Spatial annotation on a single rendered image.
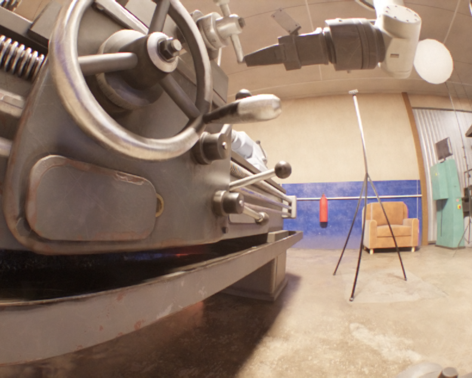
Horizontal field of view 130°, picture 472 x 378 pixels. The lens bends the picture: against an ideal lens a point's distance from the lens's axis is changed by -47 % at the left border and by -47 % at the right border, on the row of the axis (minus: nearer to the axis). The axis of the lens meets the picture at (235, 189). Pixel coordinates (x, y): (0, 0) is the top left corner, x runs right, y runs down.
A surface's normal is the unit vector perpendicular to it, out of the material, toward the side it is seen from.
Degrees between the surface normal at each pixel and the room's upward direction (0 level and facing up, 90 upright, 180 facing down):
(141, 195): 90
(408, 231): 90
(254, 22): 180
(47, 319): 90
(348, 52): 151
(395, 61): 172
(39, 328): 90
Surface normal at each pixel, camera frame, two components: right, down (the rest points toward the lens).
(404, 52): -0.10, 0.96
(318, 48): -0.29, 0.66
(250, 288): -0.42, -0.15
